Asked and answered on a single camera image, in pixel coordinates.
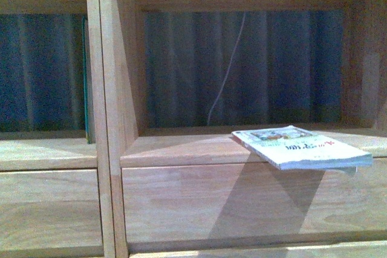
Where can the dark blue curtain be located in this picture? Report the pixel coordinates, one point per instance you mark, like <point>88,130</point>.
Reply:
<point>215,69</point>

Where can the white illustrated paperback book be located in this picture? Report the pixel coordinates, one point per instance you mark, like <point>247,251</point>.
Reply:
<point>293,148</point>

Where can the green spined book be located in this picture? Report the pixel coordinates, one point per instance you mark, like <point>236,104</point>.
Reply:
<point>88,97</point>

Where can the wooden bookshelf unit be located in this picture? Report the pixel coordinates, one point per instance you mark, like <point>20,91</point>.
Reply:
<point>143,192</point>

